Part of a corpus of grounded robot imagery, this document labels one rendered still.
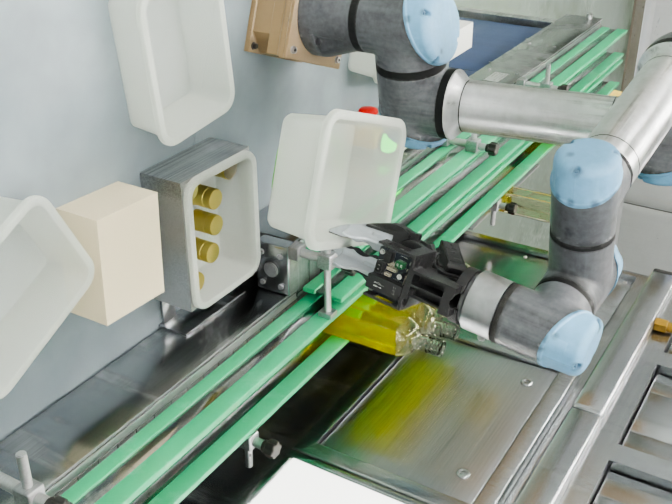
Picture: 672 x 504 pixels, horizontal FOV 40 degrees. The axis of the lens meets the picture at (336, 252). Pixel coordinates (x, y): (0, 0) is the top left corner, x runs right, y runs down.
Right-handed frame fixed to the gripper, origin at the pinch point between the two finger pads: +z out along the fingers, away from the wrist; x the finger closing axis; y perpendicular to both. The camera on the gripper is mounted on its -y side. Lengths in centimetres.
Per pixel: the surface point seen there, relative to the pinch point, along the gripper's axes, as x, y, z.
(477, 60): -22, -143, 45
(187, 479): 40.9, 4.6, 10.2
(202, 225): 10.6, -11.5, 29.6
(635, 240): 96, -681, 69
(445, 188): 4, -80, 18
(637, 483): 32, -46, -42
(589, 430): 28, -48, -32
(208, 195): 5.3, -10.5, 29.1
